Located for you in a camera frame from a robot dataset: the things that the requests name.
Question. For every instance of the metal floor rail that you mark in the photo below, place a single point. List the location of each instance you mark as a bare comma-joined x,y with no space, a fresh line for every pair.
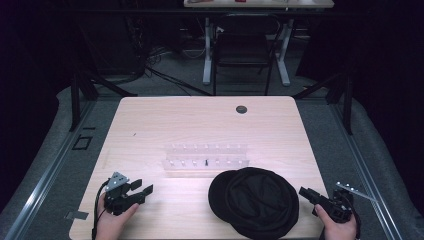
43,182
366,176

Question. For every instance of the white-legged desk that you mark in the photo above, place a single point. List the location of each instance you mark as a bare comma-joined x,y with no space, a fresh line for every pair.
260,4

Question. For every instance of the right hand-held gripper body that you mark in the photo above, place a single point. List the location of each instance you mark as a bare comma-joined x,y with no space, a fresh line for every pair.
340,207

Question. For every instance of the person's left hand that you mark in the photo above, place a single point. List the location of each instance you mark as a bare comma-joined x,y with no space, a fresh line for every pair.
111,225

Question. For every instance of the black tape strip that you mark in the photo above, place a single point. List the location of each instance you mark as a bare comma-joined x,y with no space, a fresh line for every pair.
89,128

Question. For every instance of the black tape square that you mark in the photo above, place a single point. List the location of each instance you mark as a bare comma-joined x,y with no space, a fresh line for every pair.
74,145

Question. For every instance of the person's right hand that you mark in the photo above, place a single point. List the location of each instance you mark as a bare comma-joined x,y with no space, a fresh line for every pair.
336,229

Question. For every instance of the black metal stand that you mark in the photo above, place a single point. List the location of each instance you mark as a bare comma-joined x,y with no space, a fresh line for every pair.
75,100
348,106

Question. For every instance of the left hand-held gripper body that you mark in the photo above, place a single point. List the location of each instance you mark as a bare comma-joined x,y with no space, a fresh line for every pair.
117,199

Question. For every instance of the dark round table grommet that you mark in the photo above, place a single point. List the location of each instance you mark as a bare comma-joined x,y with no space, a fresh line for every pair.
241,109

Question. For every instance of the black cloth hat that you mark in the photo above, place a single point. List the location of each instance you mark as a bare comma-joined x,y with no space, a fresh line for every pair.
256,205

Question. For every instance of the grey tape piece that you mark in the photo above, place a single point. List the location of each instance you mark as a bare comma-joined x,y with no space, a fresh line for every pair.
76,215

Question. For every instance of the clear acrylic rack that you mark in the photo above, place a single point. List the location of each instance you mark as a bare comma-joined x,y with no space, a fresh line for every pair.
203,156

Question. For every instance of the black chair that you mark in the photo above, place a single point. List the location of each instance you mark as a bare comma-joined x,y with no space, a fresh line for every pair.
243,46

